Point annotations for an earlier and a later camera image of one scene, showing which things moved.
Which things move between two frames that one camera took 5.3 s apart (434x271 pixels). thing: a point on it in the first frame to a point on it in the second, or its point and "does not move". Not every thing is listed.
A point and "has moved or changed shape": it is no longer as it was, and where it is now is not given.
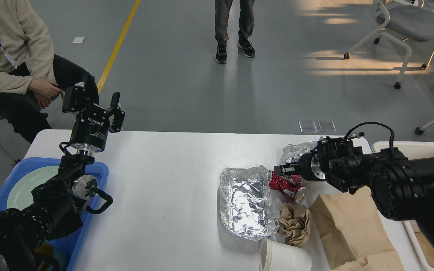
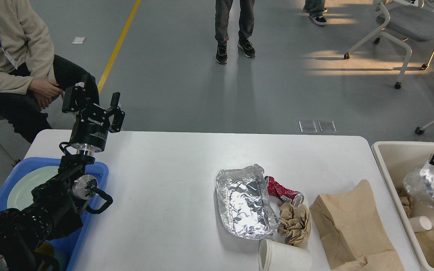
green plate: x=20 y=195 does not move
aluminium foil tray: x=245 y=203 does not move
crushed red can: x=291 y=185 has moved or changed shape
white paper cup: x=275 y=256 does not move
